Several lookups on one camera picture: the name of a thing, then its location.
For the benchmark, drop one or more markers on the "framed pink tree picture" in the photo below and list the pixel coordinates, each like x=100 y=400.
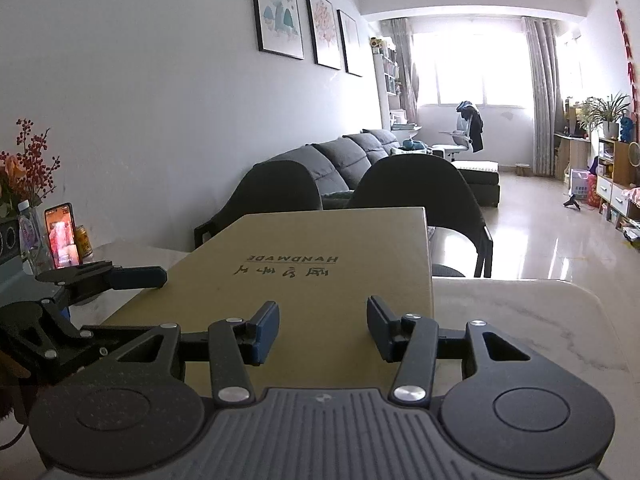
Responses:
x=322 y=27

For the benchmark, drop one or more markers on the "white drawer cabinet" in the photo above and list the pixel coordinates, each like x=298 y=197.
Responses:
x=620 y=205

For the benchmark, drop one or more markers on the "dark jacket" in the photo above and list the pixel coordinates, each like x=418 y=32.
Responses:
x=475 y=127

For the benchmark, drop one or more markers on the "blue stuffed toy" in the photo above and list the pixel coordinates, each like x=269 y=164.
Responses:
x=415 y=144

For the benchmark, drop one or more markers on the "wooden cube shelf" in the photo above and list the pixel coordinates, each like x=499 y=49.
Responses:
x=622 y=160

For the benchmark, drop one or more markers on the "small black tripod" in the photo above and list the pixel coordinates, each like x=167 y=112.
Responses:
x=572 y=201

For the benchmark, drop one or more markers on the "light wooden computer desk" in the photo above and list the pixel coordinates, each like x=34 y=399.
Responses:
x=575 y=157

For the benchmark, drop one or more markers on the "framed blue mountain picture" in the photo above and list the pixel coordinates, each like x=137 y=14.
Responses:
x=277 y=10

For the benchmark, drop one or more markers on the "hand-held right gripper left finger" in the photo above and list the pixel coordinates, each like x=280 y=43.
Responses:
x=265 y=332

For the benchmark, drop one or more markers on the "blue toy figure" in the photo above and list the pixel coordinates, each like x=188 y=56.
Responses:
x=627 y=127

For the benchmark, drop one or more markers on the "grey curtain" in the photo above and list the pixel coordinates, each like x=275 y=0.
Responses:
x=542 y=95
x=402 y=70

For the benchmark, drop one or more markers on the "pink floral cloth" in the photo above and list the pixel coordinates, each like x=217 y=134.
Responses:
x=632 y=194

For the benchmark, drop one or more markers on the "small wooden stool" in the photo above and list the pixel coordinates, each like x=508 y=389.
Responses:
x=523 y=168

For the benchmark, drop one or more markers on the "red orange flower bouquet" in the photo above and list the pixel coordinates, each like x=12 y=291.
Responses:
x=27 y=170

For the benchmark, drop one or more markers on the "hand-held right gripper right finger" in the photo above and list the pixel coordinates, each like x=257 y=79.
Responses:
x=382 y=330

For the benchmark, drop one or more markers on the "grey sofa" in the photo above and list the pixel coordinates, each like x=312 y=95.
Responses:
x=340 y=160

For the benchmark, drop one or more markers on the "yellow drink can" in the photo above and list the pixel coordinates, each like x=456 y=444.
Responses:
x=84 y=242

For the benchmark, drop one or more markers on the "dark dining chair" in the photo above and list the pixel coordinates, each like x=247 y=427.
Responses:
x=275 y=190
x=415 y=180

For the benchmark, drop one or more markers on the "potted green plant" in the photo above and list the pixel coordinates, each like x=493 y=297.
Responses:
x=605 y=110

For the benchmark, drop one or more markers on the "black smartphone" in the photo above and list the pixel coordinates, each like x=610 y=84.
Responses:
x=62 y=240

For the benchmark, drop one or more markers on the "white office chair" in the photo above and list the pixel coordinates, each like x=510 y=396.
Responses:
x=457 y=147

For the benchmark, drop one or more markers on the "person's left hand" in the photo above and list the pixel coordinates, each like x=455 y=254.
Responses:
x=12 y=362

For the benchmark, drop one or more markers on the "narrow framed picture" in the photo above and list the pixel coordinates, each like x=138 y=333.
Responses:
x=350 y=42

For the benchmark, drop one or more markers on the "clear water bottle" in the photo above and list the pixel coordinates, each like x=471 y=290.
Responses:
x=30 y=240

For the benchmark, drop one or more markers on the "white bookshelf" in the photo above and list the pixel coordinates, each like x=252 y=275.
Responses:
x=385 y=85

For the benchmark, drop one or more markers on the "beige cardboard box lid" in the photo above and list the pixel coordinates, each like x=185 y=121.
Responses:
x=310 y=240

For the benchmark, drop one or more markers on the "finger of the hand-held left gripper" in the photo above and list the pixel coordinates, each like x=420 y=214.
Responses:
x=140 y=277
x=115 y=332

